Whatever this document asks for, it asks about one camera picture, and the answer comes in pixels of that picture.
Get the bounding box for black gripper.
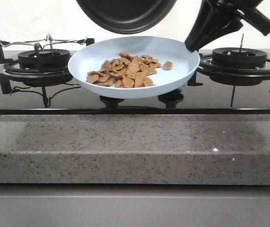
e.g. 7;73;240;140
185;0;270;52

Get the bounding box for light blue plate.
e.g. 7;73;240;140
68;36;200;99

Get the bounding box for black frying pan mint handle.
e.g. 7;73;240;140
77;0;176;35

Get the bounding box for brown meat slices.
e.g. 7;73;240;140
87;52;173;88

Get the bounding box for right gas burner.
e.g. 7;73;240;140
187;43;270;97

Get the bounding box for gas burner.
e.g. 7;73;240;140
187;43;270;97
0;35;95;87

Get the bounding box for left gas burner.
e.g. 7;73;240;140
0;35;95;87

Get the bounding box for black glass cooktop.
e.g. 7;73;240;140
0;50;270;115

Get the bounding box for wire pan support ring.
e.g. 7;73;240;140
0;34;88;51

